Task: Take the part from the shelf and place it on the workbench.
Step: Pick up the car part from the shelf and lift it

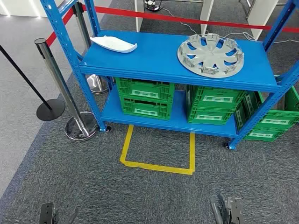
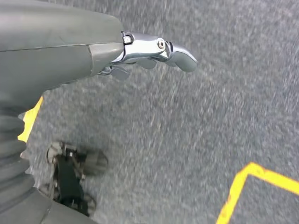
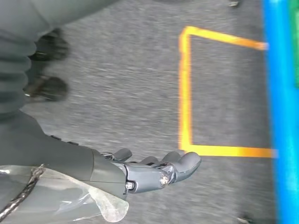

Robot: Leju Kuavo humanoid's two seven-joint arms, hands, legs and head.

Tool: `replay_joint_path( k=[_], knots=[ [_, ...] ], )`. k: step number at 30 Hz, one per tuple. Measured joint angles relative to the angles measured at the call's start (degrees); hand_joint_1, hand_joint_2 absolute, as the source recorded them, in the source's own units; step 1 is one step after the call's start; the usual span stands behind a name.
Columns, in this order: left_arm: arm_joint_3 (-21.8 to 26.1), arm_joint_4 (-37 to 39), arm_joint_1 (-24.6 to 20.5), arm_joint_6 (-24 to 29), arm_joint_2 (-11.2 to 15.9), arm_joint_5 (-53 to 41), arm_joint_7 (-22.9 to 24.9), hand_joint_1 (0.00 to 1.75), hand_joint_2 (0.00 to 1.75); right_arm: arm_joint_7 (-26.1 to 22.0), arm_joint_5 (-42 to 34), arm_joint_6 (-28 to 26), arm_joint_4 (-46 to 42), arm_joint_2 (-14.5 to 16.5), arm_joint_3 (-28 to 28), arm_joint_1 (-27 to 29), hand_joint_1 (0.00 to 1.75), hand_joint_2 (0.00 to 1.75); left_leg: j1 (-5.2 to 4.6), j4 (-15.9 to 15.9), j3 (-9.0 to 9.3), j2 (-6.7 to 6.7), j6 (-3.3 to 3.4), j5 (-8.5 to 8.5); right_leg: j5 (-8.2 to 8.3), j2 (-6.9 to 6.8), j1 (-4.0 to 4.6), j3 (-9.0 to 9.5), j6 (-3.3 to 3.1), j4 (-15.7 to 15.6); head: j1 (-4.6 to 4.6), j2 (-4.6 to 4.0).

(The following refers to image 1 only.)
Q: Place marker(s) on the yellow floor tape square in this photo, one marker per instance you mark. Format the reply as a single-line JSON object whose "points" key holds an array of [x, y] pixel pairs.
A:
{"points": [[158, 167]]}

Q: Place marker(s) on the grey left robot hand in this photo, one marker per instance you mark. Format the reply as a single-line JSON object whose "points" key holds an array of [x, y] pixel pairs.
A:
{"points": [[74, 216]]}

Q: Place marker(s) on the white curved plastic part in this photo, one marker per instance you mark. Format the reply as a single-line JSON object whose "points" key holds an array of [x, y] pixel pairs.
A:
{"points": [[112, 44]]}

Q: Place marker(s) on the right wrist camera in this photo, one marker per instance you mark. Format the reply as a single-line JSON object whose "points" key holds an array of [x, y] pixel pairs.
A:
{"points": [[237, 211]]}

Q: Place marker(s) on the black stanchion post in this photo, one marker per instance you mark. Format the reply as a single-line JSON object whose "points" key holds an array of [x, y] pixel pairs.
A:
{"points": [[50, 109]]}

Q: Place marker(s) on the green plastic crate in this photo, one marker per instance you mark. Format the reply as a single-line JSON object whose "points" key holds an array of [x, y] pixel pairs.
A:
{"points": [[144, 86], [193, 116], [278, 135], [294, 119], [201, 92], [131, 109]]}

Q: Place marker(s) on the silver wheel hubcap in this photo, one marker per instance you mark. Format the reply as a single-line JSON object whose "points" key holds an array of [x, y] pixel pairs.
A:
{"points": [[210, 58]]}

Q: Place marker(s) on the blue metal shelf rack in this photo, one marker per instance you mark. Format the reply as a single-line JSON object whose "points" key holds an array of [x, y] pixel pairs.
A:
{"points": [[152, 58]]}

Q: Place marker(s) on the power strip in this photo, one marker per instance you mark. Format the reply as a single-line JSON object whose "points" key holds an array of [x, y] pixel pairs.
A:
{"points": [[152, 4]]}

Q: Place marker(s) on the white table leg panel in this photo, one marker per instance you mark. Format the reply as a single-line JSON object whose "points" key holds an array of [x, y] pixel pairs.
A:
{"points": [[261, 15], [206, 14], [139, 15]]}

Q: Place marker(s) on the steel table frame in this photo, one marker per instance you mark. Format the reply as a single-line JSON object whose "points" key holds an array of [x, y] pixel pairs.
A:
{"points": [[248, 7]]}

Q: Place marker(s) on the chrome stanchion post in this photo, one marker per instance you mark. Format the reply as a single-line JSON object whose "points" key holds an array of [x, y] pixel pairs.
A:
{"points": [[97, 83], [77, 130]]}

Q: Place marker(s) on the white low plinth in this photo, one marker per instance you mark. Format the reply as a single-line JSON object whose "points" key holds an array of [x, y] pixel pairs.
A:
{"points": [[21, 7]]}

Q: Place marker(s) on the red barrier belt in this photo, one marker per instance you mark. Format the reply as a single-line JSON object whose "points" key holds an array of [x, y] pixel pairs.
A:
{"points": [[60, 27], [163, 17]]}

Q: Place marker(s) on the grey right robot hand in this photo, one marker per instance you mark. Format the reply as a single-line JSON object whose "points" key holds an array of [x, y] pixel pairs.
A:
{"points": [[220, 210]]}

